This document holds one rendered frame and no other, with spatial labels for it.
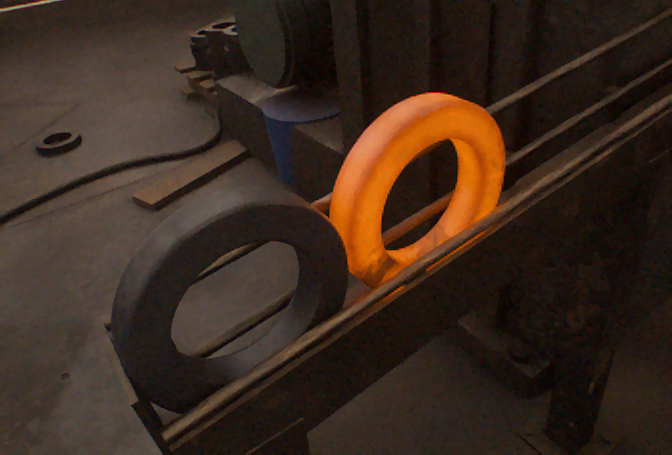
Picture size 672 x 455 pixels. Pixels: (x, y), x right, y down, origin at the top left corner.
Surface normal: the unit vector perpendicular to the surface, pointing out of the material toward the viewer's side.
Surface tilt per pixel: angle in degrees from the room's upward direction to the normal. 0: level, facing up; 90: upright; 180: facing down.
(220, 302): 0
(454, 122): 90
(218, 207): 2
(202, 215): 8
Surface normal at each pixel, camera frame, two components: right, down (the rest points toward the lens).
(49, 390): -0.09, -0.84
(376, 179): 0.57, 0.40
